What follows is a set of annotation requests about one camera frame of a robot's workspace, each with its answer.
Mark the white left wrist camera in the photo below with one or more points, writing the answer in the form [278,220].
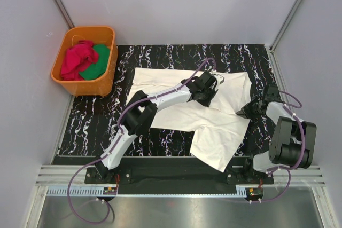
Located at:
[219,79]

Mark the right electronics board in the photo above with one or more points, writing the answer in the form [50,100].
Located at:
[254,193]

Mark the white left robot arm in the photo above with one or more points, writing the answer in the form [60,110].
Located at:
[137,117]

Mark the orange plastic basket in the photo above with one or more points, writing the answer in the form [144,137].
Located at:
[99,35]

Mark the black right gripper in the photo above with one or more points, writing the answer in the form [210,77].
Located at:
[245,112]

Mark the aluminium frame rail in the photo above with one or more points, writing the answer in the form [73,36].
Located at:
[62,175]

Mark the white slotted cable duct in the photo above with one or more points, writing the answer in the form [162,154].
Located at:
[74,191]

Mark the left electronics board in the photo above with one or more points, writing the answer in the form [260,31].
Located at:
[110,191]

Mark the electronics board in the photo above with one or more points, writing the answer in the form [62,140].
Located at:
[110,191]
[254,193]

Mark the red t-shirt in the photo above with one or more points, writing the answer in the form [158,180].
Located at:
[77,59]

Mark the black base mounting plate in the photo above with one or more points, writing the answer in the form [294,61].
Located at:
[180,162]

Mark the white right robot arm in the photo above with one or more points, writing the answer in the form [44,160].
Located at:
[293,141]

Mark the black marbled table mat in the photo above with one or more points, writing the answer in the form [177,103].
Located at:
[92,120]

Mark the green t-shirt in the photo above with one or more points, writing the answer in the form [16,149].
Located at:
[97,69]

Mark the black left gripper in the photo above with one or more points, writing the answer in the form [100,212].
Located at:
[212,91]

